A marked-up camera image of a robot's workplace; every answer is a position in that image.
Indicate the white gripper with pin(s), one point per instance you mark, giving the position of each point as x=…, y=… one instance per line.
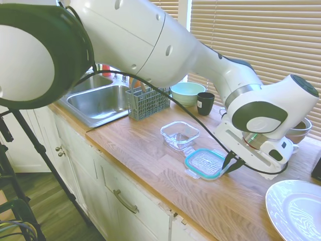
x=235, y=145

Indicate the clear lid with teal seal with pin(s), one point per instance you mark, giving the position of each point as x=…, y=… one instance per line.
x=203, y=163

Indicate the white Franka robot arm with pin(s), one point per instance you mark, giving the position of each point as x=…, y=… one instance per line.
x=150, y=37

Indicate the clear glass food container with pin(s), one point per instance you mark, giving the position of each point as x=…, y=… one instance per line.
x=175, y=143

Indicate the black cup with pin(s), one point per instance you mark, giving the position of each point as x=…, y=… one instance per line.
x=205, y=105

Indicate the mint green bowl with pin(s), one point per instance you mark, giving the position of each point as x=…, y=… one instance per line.
x=188, y=98

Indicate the white dinner plate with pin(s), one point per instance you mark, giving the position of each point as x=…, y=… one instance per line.
x=296, y=213

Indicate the grey bowl with brown inside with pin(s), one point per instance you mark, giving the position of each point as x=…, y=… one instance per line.
x=307, y=125

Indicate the grey plastic cutlery basket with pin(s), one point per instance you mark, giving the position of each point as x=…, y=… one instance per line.
x=148, y=105

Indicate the wide beige window blind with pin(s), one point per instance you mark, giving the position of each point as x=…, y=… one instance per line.
x=276, y=37

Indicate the stainless steel double sink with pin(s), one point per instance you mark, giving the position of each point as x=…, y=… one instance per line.
x=100, y=105

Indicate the sink soap pump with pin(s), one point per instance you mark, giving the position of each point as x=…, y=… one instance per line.
x=116, y=76

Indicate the white kitchen cabinet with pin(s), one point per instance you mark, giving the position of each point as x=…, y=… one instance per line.
x=82, y=175

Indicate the red bottle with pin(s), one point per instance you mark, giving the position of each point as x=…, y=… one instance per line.
x=106, y=71

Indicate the round metal cabinet knob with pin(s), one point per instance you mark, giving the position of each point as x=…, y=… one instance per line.
x=58, y=148
x=61, y=153

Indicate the black tripod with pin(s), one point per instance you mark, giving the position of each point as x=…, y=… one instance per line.
x=40, y=148

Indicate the dark green clamp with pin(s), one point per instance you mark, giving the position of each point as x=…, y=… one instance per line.
x=23, y=208

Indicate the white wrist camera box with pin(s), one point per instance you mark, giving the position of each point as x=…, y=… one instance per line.
x=276, y=150

